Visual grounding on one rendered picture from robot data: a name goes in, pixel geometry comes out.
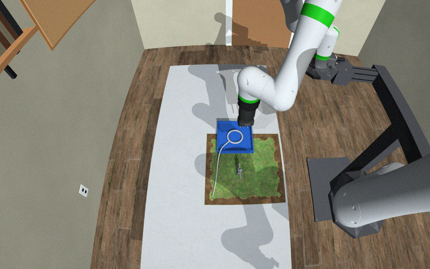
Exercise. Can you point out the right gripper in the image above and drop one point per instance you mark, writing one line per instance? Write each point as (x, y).
(246, 113)

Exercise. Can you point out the blue tray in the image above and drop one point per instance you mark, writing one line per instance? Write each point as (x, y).
(245, 146)

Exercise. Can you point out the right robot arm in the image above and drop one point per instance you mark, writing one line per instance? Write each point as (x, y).
(312, 44)

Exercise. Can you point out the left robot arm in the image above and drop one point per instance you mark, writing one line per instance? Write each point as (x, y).
(393, 190)

